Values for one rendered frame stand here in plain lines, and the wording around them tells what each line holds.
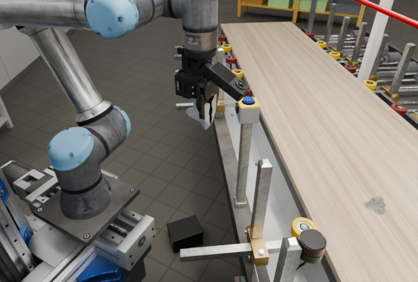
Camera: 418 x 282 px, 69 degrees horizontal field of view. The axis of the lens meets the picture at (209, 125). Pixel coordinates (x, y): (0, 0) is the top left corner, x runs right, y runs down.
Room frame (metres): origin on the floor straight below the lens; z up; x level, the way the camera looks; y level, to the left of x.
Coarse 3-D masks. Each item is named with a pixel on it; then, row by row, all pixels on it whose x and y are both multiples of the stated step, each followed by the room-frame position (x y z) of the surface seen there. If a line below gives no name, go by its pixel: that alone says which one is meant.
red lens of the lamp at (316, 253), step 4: (308, 228) 0.46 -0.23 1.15; (300, 236) 0.44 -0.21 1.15; (300, 240) 0.43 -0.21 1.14; (300, 244) 0.42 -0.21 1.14; (304, 248) 0.41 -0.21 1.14; (308, 248) 0.41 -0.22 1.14; (324, 248) 0.41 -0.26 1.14; (304, 252) 0.41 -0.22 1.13; (308, 252) 0.41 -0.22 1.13; (312, 252) 0.40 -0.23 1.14; (316, 252) 0.40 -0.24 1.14; (320, 252) 0.40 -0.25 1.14; (312, 256) 0.40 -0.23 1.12; (316, 256) 0.40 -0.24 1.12
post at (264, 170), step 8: (264, 160) 0.68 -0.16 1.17; (264, 168) 0.66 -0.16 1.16; (256, 176) 0.69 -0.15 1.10; (264, 176) 0.66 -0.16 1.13; (256, 184) 0.68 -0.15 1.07; (264, 184) 0.66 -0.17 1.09; (256, 192) 0.67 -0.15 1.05; (264, 192) 0.66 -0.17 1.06; (256, 200) 0.66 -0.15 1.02; (264, 200) 0.66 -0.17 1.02; (256, 208) 0.66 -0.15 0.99; (264, 208) 0.66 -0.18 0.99; (256, 216) 0.66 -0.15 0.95; (264, 216) 0.66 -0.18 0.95; (256, 224) 0.66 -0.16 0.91; (256, 232) 0.66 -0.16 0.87
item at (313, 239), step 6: (306, 234) 0.44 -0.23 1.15; (312, 234) 0.44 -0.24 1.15; (318, 234) 0.44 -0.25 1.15; (306, 240) 0.43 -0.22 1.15; (312, 240) 0.43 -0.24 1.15; (318, 240) 0.43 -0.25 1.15; (324, 240) 0.43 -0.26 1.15; (306, 246) 0.41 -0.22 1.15; (312, 246) 0.41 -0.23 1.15; (318, 246) 0.41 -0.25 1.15; (324, 246) 0.41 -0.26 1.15; (300, 258) 0.41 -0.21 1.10; (300, 264) 0.43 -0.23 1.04
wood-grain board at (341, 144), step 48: (240, 48) 2.35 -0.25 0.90; (288, 48) 2.35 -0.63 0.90; (288, 96) 1.55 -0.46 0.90; (336, 96) 1.55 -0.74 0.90; (288, 144) 1.10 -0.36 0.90; (336, 144) 1.10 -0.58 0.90; (384, 144) 1.10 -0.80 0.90; (336, 192) 0.81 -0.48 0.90; (384, 192) 0.81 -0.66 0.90; (336, 240) 0.60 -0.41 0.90; (384, 240) 0.60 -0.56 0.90
